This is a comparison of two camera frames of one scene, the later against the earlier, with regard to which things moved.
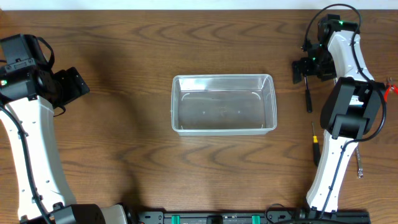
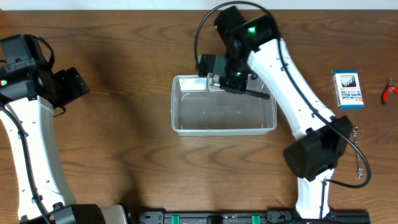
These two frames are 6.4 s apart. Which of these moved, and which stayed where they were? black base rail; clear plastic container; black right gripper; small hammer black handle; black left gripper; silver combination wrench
Moved: small hammer black handle; black right gripper
Stayed: black left gripper; silver combination wrench; clear plastic container; black base rail
